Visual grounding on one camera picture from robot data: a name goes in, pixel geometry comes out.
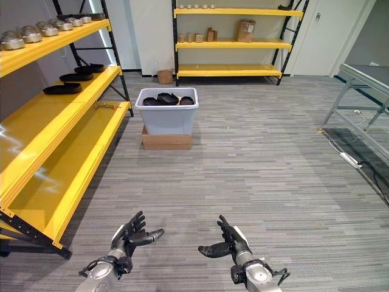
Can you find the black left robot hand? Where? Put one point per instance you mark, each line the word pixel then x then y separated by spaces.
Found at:
pixel 135 237

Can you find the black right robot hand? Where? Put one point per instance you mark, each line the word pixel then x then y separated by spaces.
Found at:
pixel 226 247

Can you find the flat cardboard box base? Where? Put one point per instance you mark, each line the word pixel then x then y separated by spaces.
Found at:
pixel 166 142

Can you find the grey plastic box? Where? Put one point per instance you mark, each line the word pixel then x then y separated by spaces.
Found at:
pixel 168 118

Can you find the long yellow shelf rack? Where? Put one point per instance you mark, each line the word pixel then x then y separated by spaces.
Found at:
pixel 54 121

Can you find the open cardboard box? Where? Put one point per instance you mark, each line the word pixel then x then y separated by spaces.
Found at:
pixel 165 76

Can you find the yellow shelf rack with cardboard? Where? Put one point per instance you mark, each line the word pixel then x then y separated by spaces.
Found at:
pixel 231 45

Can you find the narrow dark cardboard box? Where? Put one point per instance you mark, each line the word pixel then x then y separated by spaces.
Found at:
pixel 212 35

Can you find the tall cardboard box with label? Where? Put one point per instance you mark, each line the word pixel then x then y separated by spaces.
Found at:
pixel 245 31

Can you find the row of small metal parts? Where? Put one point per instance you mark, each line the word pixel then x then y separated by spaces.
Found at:
pixel 196 6

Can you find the small brass clamp tool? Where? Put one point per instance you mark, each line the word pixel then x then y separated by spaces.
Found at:
pixel 106 105

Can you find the black sole-shaped part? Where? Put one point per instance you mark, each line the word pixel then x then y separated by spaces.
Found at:
pixel 187 101
pixel 167 98
pixel 62 88
pixel 82 69
pixel 88 16
pixel 150 101
pixel 76 77
pixel 98 67

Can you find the white power strip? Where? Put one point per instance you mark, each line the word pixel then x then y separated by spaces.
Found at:
pixel 351 159

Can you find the white plug adapter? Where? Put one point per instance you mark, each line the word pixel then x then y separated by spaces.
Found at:
pixel 357 112

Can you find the grey conveyor table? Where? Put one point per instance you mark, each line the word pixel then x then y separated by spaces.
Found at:
pixel 361 82

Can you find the silver metal part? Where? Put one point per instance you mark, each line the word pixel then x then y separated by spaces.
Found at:
pixel 75 21
pixel 62 25
pixel 32 36
pixel 12 42
pixel 48 29
pixel 86 19

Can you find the white door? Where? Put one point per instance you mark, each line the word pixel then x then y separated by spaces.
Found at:
pixel 322 36

